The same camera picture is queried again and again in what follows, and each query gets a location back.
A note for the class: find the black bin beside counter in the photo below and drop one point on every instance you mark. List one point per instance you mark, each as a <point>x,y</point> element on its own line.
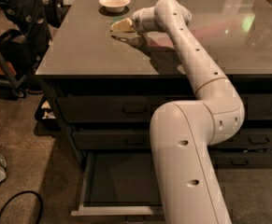
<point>44,116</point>

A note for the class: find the open bottom left drawer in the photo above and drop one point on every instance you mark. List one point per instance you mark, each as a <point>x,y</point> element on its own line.
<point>119,188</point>

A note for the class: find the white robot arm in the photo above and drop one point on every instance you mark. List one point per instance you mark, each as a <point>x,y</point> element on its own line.
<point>182,131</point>

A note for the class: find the green and yellow sponge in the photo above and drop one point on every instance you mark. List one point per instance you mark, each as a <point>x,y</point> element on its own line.
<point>116,19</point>

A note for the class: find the middle right drawer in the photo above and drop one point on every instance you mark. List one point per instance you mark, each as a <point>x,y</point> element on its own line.
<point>248,139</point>

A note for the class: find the top right drawer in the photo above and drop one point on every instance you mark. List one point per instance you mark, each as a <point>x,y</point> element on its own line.
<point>258,106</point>

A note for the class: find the grey kitchen counter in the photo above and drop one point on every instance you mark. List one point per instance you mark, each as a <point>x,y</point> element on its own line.
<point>87,59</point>

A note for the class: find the metal cart with black box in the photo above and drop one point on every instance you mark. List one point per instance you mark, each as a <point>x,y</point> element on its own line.
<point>4,59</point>

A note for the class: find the bottom right drawer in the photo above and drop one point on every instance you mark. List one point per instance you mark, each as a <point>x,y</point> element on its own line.
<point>241,159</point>

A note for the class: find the middle left drawer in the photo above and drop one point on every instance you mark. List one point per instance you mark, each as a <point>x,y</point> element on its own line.
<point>111,139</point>

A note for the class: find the white ceramic bowl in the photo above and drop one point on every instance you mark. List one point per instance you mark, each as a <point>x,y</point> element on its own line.
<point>114,6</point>

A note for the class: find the top left drawer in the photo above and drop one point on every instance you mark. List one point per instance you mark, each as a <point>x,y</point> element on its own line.
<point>112,108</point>

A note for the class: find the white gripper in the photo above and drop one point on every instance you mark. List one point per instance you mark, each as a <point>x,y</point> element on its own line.
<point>136,22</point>

